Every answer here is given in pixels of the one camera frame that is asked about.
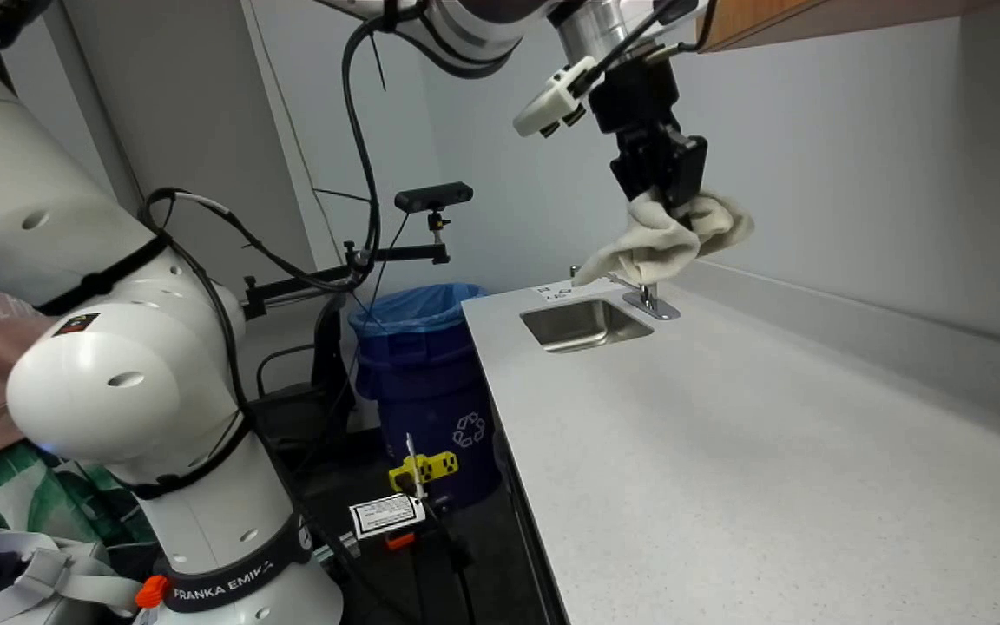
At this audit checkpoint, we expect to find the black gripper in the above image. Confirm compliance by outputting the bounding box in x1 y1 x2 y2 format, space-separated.
585 51 713 217

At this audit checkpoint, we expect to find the white cloth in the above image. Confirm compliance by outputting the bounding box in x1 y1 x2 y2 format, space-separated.
567 189 757 291

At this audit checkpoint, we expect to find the chrome faucet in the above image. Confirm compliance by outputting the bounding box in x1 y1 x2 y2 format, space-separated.
567 271 685 324

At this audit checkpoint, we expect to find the steel sink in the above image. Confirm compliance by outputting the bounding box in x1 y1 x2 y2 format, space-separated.
517 295 656 359

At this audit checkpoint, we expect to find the blue bin liner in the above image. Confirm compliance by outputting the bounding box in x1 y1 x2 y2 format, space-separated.
346 282 489 343

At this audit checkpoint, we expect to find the blue recycling bin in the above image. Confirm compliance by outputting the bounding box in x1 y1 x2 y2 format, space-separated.
350 282 507 513

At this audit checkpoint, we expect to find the black chair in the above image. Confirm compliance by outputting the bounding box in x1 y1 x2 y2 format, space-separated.
254 291 361 456

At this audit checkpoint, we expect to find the yellow clamp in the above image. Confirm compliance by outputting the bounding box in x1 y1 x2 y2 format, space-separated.
384 430 463 502

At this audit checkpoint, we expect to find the white label tag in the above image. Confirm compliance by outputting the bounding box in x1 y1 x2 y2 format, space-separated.
346 495 431 541

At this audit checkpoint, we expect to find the orange knob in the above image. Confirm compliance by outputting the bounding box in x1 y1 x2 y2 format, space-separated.
133 573 170 610

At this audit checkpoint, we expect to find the green leaf patterned fabric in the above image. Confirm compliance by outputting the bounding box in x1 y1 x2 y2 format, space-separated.
0 446 163 594

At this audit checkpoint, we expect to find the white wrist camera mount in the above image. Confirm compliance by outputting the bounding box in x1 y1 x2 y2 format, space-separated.
511 51 598 142

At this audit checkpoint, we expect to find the wooden wall cabinet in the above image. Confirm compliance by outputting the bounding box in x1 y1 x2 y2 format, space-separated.
695 0 1000 56

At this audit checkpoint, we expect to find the black stereo camera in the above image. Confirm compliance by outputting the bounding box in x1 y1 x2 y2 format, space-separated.
392 182 476 217

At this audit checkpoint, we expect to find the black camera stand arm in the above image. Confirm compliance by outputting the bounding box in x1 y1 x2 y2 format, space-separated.
238 209 458 324

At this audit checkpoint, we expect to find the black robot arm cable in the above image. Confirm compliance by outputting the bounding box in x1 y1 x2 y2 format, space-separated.
136 0 433 300

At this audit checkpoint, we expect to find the grey fabric strap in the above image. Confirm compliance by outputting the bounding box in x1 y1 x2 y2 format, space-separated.
0 524 147 625

